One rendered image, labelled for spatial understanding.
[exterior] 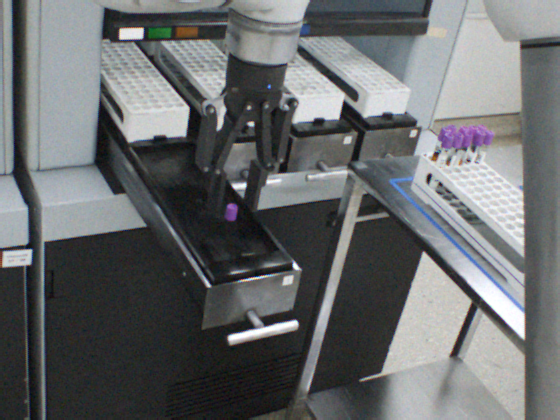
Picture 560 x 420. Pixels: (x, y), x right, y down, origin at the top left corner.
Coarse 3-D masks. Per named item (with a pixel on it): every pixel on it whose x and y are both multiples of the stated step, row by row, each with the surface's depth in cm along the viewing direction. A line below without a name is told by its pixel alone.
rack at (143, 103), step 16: (112, 48) 136; (128, 48) 136; (112, 64) 130; (128, 64) 131; (144, 64) 133; (112, 80) 124; (128, 80) 125; (144, 80) 127; (160, 80) 128; (112, 96) 122; (128, 96) 121; (144, 96) 121; (160, 96) 123; (176, 96) 123; (112, 112) 123; (128, 112) 116; (144, 112) 116; (160, 112) 118; (176, 112) 119; (128, 128) 117; (144, 128) 118; (160, 128) 119; (176, 128) 121
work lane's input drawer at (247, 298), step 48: (144, 144) 118; (192, 144) 122; (144, 192) 109; (192, 192) 111; (192, 240) 99; (240, 240) 103; (192, 288) 98; (240, 288) 96; (288, 288) 101; (240, 336) 95
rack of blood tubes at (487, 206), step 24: (432, 168) 115; (456, 168) 116; (480, 168) 118; (432, 192) 116; (456, 192) 111; (480, 192) 112; (504, 192) 112; (456, 216) 111; (480, 216) 107; (504, 216) 106; (480, 240) 107; (504, 240) 111; (504, 264) 103
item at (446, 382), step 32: (384, 160) 127; (416, 160) 129; (512, 160) 136; (352, 192) 125; (384, 192) 118; (352, 224) 129; (416, 224) 112; (448, 224) 113; (448, 256) 106; (480, 256) 107; (320, 288) 138; (480, 288) 101; (512, 288) 102; (320, 320) 140; (512, 320) 96; (352, 384) 158; (384, 384) 159; (416, 384) 161; (448, 384) 163; (480, 384) 164; (288, 416) 155; (320, 416) 149; (352, 416) 150; (384, 416) 152; (416, 416) 153; (448, 416) 155; (480, 416) 156
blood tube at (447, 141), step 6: (444, 138) 112; (450, 138) 111; (444, 144) 112; (450, 144) 112; (444, 150) 113; (438, 156) 114; (444, 156) 113; (438, 162) 114; (444, 162) 114; (432, 180) 116; (438, 180) 116; (432, 186) 117
